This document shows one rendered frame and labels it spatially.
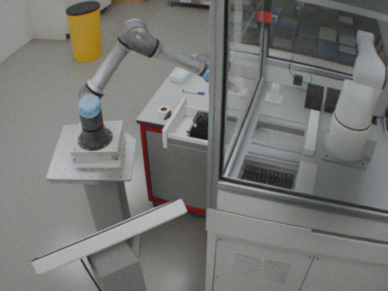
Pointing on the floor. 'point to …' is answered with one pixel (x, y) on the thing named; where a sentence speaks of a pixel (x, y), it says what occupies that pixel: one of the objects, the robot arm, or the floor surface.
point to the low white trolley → (150, 154)
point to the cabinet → (285, 268)
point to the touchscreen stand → (122, 277)
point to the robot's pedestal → (108, 200)
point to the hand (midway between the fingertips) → (222, 104)
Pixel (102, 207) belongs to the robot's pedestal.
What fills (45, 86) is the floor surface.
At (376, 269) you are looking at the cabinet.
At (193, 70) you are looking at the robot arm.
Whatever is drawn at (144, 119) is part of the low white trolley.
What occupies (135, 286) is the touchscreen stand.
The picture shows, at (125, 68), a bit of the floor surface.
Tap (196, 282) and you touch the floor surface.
